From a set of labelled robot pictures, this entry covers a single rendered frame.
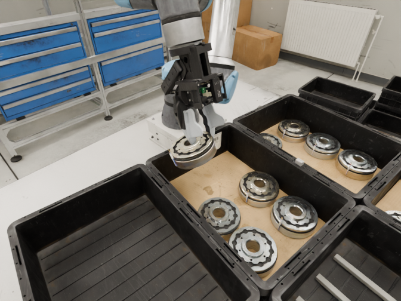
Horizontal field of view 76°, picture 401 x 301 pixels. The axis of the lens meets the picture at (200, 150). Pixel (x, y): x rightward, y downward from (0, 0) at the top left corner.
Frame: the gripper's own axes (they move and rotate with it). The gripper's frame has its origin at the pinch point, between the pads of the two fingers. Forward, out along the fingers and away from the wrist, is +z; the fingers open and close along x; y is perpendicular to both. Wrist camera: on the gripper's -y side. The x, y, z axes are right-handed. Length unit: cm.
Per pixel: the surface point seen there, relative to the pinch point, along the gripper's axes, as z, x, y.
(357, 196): 16.9, 18.0, 26.6
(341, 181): 24.0, 32.0, 17.3
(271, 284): 17.0, -11.0, 25.3
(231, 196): 18.7, 4.6, 1.1
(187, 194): 16.2, -3.9, -6.7
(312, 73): 53, 295, -133
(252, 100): 15, 70, -45
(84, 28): -45, 43, -178
